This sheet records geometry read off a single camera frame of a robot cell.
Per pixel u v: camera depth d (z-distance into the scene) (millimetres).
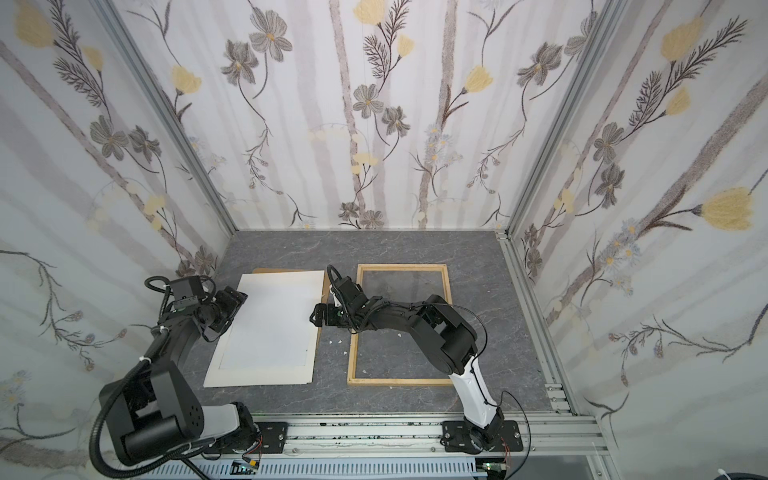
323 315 838
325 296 1010
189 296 662
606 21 694
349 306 747
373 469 702
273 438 733
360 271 1071
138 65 752
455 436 742
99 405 404
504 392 799
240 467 724
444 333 547
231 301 782
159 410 420
